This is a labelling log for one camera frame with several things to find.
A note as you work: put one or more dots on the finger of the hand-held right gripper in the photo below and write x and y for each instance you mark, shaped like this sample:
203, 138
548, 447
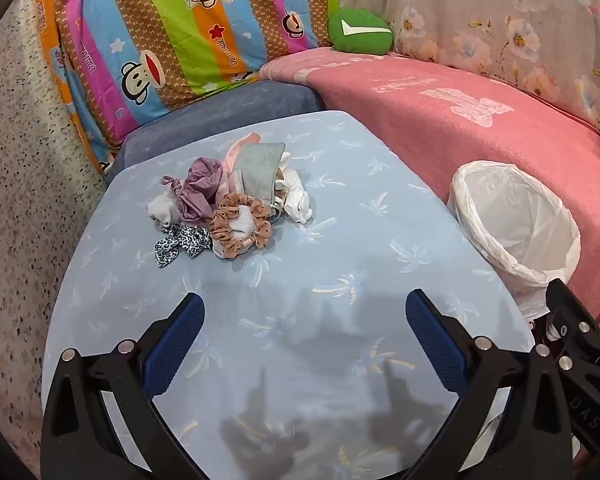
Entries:
572, 310

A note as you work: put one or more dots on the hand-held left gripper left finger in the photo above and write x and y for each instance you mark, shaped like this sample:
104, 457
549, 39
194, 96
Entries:
177, 340

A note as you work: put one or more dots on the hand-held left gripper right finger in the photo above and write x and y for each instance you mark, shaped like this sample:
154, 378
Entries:
432, 340

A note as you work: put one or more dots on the black white leopard scrunchie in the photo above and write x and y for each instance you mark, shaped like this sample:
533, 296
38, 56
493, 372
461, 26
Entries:
190, 242

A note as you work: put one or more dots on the white plastic trash bag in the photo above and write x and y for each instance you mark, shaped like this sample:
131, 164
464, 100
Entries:
517, 225

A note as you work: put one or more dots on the brown dotted scrunchie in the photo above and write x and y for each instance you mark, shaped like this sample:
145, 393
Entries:
220, 225

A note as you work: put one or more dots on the white sock grey toe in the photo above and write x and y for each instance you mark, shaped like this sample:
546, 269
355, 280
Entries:
162, 207

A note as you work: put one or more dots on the purple scrunchie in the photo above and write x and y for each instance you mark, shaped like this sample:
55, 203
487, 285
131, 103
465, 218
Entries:
200, 190

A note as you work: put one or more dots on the white plush sock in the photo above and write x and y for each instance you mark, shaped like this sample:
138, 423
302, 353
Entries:
296, 200

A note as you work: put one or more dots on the grey face mask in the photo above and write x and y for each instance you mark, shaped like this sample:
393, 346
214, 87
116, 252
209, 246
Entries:
260, 170

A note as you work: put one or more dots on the pink face mask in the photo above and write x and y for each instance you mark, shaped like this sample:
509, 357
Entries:
231, 152

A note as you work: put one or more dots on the light blue palm-print tablecloth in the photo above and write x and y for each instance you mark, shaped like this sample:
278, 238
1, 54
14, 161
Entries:
300, 320

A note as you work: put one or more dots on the pink blanket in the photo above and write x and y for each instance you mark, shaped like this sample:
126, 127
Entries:
430, 120

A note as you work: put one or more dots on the blue-grey seat cushion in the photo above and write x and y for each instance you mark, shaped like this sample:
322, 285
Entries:
220, 115

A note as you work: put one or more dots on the grey floral cloth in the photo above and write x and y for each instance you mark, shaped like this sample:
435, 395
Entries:
480, 15

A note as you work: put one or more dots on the green cushion white check mark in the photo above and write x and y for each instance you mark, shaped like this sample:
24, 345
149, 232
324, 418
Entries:
362, 35

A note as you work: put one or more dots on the striped monkey print quilt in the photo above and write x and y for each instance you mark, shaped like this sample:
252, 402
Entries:
180, 25

